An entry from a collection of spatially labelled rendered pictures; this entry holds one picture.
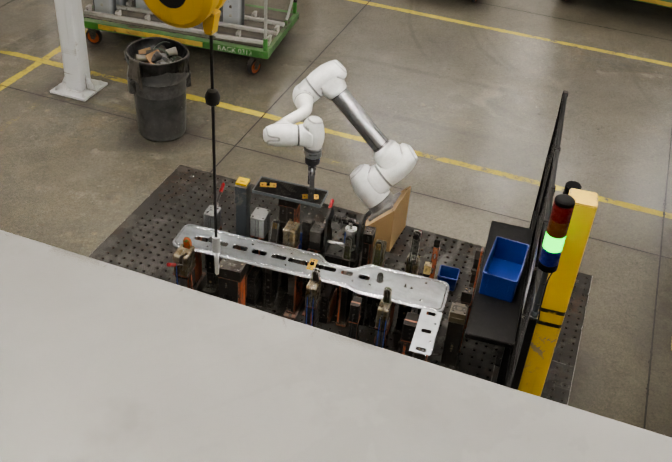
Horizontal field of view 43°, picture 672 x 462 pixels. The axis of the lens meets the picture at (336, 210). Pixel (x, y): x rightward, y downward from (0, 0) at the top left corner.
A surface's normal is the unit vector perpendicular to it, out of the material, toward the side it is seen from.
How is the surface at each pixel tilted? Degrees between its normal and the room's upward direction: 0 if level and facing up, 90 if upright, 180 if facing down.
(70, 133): 0
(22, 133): 0
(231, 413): 0
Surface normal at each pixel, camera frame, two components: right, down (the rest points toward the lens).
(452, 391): 0.07, -0.81
